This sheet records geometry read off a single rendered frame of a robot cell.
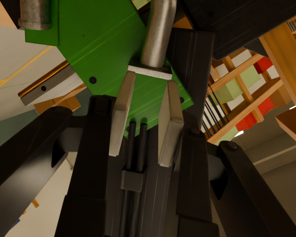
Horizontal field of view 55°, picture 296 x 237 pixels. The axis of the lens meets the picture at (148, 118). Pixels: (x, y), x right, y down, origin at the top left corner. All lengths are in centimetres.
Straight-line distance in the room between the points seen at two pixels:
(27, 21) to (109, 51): 10
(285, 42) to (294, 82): 15
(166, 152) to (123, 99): 4
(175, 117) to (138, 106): 26
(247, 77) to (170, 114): 371
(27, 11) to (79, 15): 6
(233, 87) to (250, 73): 38
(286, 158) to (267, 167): 51
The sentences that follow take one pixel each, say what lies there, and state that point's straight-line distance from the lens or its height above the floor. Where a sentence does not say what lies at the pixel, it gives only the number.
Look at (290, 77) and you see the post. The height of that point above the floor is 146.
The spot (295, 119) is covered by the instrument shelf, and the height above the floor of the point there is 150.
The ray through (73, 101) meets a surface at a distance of 717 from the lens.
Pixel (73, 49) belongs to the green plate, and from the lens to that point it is 40.
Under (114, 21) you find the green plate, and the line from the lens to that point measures 38.
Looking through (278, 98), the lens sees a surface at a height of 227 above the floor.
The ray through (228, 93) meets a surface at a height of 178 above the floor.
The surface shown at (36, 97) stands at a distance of 58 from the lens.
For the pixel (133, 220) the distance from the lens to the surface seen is 47.
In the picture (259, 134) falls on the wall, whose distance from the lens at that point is 982.
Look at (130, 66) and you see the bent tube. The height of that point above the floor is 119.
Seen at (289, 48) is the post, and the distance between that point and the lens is 118.
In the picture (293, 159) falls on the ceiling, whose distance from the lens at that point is 796.
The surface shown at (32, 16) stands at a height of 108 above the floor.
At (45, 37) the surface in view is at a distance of 40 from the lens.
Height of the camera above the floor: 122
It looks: 5 degrees up
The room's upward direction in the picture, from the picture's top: 149 degrees clockwise
